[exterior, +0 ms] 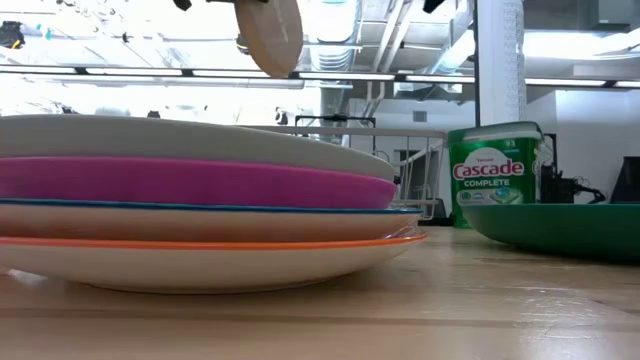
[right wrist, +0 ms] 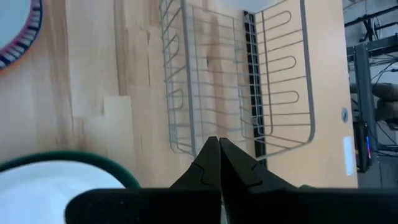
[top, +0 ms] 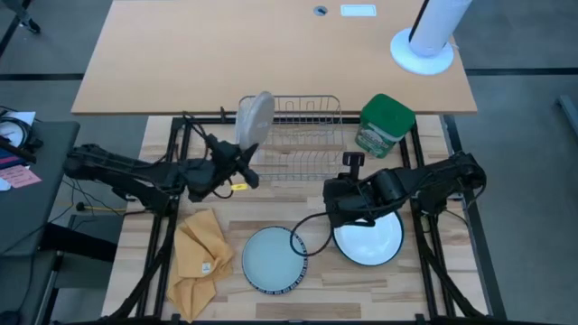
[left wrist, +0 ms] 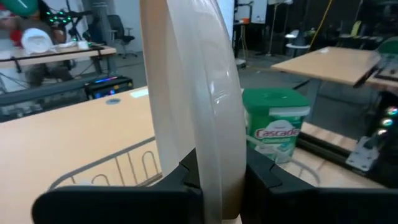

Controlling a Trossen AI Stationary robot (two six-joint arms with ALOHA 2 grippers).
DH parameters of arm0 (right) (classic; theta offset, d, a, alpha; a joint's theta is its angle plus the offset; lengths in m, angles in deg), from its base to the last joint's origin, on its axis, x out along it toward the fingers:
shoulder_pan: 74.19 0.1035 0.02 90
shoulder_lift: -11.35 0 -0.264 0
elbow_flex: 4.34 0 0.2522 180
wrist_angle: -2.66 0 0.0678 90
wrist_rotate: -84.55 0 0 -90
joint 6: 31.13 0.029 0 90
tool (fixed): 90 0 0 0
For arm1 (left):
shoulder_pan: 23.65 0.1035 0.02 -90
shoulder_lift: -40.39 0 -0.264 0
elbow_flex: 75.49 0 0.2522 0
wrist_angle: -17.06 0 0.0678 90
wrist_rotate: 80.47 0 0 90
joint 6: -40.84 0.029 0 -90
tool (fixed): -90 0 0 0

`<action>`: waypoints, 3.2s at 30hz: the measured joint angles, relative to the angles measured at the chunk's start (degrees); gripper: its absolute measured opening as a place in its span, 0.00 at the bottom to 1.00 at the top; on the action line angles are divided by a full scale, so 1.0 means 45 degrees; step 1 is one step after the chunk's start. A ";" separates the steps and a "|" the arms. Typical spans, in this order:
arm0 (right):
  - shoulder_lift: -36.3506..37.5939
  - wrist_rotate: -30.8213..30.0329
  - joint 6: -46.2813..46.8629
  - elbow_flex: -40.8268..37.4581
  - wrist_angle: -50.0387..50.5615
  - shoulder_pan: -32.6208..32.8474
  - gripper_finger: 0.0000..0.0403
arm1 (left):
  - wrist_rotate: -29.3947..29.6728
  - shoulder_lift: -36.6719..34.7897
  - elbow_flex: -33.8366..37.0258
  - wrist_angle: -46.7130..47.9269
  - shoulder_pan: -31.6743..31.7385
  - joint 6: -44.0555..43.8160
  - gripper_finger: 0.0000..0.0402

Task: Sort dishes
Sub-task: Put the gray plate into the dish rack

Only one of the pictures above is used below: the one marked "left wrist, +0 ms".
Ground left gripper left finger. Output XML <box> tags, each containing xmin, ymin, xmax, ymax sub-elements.
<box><xmin>30</xmin><ymin>148</ymin><xmax>205</xmax><ymax>224</ymax></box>

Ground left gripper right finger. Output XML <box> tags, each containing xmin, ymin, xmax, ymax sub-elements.
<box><xmin>241</xmin><ymin>146</ymin><xmax>398</xmax><ymax>224</ymax></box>

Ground beige ceramic plate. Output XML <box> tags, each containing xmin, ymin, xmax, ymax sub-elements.
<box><xmin>139</xmin><ymin>0</ymin><xmax>249</xmax><ymax>224</ymax></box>

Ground green Cascade detergent tub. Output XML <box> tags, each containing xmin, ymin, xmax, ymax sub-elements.
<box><xmin>241</xmin><ymin>88</ymin><xmax>311</xmax><ymax>165</ymax></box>

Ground tan wooden desk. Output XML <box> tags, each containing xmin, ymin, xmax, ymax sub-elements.
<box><xmin>0</xmin><ymin>86</ymin><xmax>162</xmax><ymax>224</ymax></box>
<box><xmin>270</xmin><ymin>46</ymin><xmax>382</xmax><ymax>87</ymax></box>

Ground black computer tower lit fans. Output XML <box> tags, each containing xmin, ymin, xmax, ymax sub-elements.
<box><xmin>366</xmin><ymin>90</ymin><xmax>398</xmax><ymax>187</ymax></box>

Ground black computer case lit strip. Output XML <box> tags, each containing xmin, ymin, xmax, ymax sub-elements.
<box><xmin>84</xmin><ymin>76</ymin><xmax>134</xmax><ymax>100</ymax></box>

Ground white round side table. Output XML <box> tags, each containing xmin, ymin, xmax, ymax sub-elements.
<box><xmin>284</xmin><ymin>29</ymin><xmax>311</xmax><ymax>58</ymax></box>

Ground wooden background table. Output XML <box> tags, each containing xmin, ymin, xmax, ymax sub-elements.
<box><xmin>0</xmin><ymin>45</ymin><xmax>118</xmax><ymax>70</ymax></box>

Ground black office chair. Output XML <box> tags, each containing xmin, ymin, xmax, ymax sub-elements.
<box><xmin>107</xmin><ymin>14</ymin><xmax>137</xmax><ymax>59</ymax></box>

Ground white rounded object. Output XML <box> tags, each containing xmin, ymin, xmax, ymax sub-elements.
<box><xmin>21</xmin><ymin>27</ymin><xmax>54</xmax><ymax>55</ymax></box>

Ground whiteboard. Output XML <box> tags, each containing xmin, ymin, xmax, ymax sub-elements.
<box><xmin>235</xmin><ymin>0</ymin><xmax>268</xmax><ymax>24</ymax></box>

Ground green balloon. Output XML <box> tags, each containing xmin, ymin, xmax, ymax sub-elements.
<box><xmin>0</xmin><ymin>0</ymin><xmax>40</xmax><ymax>17</ymax></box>

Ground metal wire dish rack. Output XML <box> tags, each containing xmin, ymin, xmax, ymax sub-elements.
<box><xmin>48</xmin><ymin>135</ymin><xmax>321</xmax><ymax>191</ymax></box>

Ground black aluminium rig frame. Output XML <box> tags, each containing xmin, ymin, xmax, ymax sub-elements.
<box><xmin>297</xmin><ymin>132</ymin><xmax>389</xmax><ymax>187</ymax></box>

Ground yellow hanging cable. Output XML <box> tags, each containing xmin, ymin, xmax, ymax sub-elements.
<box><xmin>308</xmin><ymin>0</ymin><xmax>334</xmax><ymax>52</ymax></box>

